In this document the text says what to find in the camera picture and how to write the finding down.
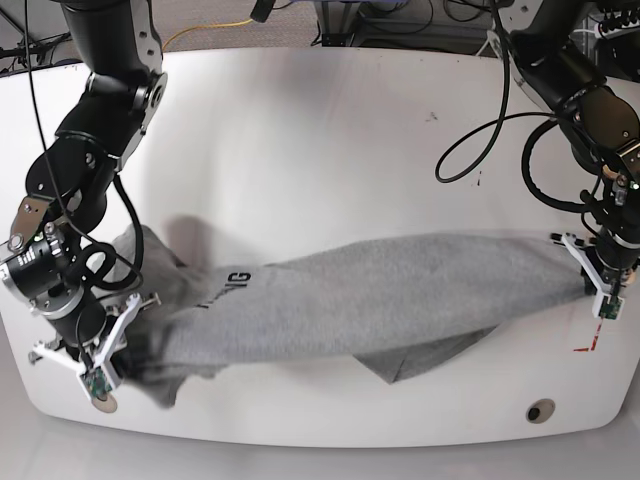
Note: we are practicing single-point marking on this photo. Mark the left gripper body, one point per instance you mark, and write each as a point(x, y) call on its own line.
point(613, 202)

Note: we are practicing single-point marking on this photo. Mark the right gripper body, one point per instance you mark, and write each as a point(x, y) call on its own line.
point(44, 265)

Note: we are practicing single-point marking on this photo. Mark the grey T-shirt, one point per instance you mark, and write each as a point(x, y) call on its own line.
point(400, 306)

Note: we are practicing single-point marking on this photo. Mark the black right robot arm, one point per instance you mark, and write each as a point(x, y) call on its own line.
point(118, 42)

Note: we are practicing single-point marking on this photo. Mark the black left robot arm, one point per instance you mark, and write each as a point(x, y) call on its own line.
point(601, 127)

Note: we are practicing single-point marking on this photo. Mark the red tape rectangle marking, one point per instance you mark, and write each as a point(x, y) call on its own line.
point(593, 343)

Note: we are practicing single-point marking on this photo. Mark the left table grommet hole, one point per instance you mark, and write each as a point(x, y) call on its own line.
point(105, 404)

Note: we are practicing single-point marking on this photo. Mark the table grommet hole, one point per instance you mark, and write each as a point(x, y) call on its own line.
point(540, 411)
point(105, 404)

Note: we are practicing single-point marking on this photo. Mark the right table grommet hole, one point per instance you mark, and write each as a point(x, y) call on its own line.
point(540, 411)

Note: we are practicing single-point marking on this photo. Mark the white power strip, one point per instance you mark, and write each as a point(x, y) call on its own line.
point(617, 23)

